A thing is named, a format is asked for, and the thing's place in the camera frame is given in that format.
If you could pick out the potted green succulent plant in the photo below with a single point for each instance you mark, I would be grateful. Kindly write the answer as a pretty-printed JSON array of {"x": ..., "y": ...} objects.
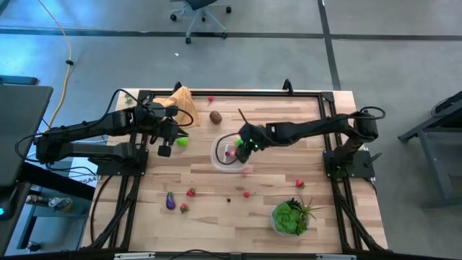
[{"x": 287, "y": 217}]

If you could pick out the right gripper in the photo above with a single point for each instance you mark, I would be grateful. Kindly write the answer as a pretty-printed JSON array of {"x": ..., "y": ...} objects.
[{"x": 256, "y": 135}]

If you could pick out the black side table frame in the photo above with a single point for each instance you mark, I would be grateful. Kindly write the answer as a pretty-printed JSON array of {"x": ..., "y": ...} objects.
[{"x": 438, "y": 180}]

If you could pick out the black side desk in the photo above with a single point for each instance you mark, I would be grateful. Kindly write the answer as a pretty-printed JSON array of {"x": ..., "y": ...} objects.
[{"x": 21, "y": 133}]

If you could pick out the purple eggplant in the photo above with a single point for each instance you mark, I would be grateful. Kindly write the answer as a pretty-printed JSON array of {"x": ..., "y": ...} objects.
[{"x": 170, "y": 201}]

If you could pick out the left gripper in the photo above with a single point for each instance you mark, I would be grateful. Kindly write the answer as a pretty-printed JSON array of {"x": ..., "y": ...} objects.
[{"x": 167, "y": 124}]

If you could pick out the yellow cloth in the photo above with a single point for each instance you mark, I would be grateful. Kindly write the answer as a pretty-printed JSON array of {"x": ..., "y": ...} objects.
[{"x": 184, "y": 104}]

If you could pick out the white paper sheet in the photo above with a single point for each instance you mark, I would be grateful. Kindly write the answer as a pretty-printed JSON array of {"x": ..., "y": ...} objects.
[{"x": 77, "y": 174}]

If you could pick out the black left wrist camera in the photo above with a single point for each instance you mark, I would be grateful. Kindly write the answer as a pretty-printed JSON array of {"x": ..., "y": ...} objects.
[{"x": 164, "y": 150}]

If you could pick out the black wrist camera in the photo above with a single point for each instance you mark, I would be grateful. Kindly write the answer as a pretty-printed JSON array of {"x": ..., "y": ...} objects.
[
  {"x": 242, "y": 156},
  {"x": 164, "y": 150}
]

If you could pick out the red cherry with stem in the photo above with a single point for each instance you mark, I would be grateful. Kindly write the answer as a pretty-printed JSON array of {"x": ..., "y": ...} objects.
[{"x": 247, "y": 194}]

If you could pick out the brown kiwi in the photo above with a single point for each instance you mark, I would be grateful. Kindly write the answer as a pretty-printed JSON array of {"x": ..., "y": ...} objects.
[{"x": 215, "y": 117}]

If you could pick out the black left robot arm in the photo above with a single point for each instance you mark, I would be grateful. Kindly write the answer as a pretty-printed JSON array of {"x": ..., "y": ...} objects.
[{"x": 90, "y": 127}]

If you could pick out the black device with indicator light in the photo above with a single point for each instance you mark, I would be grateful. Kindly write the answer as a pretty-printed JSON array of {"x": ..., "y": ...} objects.
[{"x": 11, "y": 231}]

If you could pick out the silver metal bracket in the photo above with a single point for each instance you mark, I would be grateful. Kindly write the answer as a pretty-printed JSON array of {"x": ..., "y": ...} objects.
[
  {"x": 134, "y": 255},
  {"x": 335, "y": 256}
]

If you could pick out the black desk beam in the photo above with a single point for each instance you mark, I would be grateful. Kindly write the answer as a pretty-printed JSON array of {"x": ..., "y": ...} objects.
[{"x": 54, "y": 184}]

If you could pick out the clear plastic tupperware container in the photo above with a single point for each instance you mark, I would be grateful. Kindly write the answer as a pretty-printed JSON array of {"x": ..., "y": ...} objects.
[{"x": 231, "y": 167}]

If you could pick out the dark grey bar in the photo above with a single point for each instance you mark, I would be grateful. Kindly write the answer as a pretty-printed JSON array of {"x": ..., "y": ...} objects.
[{"x": 18, "y": 80}]

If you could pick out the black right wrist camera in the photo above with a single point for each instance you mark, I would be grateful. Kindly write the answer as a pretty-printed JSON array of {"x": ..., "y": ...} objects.
[{"x": 242, "y": 156}]

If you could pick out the grey metal cart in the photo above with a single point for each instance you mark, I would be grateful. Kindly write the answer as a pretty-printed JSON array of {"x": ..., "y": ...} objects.
[{"x": 54, "y": 224}]

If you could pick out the black aluminium table frame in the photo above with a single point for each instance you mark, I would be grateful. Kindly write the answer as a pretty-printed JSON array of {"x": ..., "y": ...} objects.
[{"x": 252, "y": 93}]

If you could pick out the black caster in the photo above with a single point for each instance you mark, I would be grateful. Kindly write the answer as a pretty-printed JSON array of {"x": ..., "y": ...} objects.
[{"x": 33, "y": 246}]

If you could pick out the small pink radish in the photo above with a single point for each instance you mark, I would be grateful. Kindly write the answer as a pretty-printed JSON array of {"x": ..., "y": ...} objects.
[
  {"x": 245, "y": 170},
  {"x": 229, "y": 154}
]

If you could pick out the grey office chair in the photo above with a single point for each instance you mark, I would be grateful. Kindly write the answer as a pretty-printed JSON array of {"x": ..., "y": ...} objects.
[{"x": 199, "y": 3}]

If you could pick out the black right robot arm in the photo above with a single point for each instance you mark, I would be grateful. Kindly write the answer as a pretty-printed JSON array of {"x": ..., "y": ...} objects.
[{"x": 307, "y": 128}]

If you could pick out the red radish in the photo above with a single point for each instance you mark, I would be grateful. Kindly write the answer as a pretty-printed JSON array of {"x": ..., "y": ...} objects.
[{"x": 211, "y": 98}]

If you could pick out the green herb sprig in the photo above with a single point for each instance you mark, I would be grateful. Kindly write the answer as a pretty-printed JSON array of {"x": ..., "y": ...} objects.
[{"x": 128, "y": 99}]

